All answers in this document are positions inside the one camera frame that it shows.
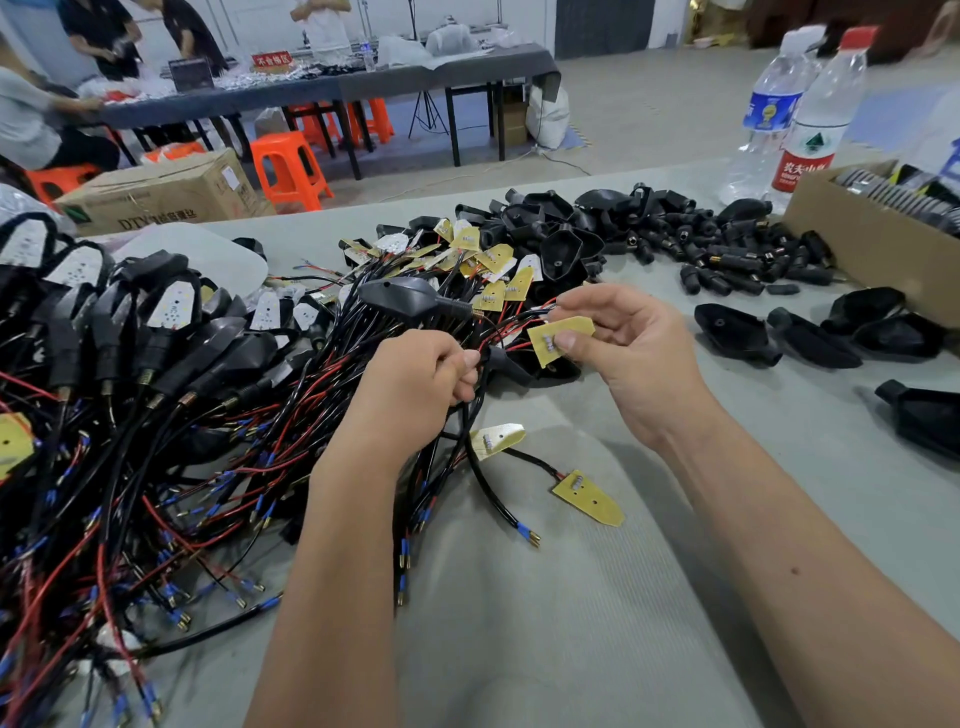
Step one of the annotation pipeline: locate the yellow board on black cable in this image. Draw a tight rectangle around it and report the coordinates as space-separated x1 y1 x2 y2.
552 469 626 528

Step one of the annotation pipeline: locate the pile of yellow boards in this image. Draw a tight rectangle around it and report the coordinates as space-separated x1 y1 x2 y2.
339 217 546 315

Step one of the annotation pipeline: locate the black tablet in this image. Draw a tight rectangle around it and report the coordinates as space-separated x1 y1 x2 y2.
168 57 217 93

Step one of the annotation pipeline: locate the long grey covered table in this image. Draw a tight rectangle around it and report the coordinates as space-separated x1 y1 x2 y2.
96 42 563 182

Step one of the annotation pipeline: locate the white sack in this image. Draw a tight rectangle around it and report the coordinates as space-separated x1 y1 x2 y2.
524 83 572 150

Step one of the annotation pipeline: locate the pale board with resistors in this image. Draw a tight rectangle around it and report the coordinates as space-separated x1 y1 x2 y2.
470 423 527 462

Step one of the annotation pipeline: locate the black cable bundle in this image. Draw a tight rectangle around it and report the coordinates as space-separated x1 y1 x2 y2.
390 352 543 607

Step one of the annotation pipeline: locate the stack of parts in box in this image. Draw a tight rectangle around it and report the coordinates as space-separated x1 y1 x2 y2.
831 163 960 238

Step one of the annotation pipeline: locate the black tripod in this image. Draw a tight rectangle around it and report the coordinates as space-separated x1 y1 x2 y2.
407 0 450 141

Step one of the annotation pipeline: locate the person's right hand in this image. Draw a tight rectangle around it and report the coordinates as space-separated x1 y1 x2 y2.
550 282 717 453

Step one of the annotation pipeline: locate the open cardboard box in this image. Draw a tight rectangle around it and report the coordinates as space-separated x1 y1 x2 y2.
781 158 960 330

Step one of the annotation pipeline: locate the person's right forearm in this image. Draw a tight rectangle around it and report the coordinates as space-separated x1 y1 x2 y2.
658 401 960 728

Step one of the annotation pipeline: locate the black lamp shell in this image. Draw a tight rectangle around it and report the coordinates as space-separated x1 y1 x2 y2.
852 312 948 360
766 306 864 371
820 286 907 336
693 303 784 368
874 378 960 461

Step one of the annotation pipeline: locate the person's left forearm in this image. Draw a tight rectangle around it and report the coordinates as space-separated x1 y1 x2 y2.
243 442 423 728

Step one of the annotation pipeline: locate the orange plastic stool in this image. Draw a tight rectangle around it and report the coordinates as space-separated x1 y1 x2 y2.
249 131 336 214
25 162 100 208
141 140 208 165
288 102 344 153
347 96 396 148

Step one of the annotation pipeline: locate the black lamp housing with stem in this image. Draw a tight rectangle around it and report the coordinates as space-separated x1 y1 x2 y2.
357 276 475 325

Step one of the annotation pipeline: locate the printed cardboard carton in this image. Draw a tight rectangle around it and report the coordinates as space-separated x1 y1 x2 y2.
53 147 278 238

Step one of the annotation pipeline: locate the person's left hand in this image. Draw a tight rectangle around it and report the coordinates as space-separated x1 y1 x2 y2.
330 328 482 470

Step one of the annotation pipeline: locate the pile of wired lamp assemblies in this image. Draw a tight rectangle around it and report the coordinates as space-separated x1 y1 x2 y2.
0 212 376 728

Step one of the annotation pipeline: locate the pile of empty black housings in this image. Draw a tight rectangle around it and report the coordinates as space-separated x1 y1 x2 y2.
373 182 850 298

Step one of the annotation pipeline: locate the red label water bottle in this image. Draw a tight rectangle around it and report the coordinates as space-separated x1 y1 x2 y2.
768 25 879 216

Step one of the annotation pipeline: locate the yellow circuit board with wires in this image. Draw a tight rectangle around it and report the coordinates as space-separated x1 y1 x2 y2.
480 315 597 369

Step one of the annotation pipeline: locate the small brown cardboard box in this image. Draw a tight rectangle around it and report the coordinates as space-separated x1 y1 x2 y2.
494 100 531 148

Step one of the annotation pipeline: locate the blue label water bottle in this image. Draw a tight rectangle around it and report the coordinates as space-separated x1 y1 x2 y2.
718 24 828 208

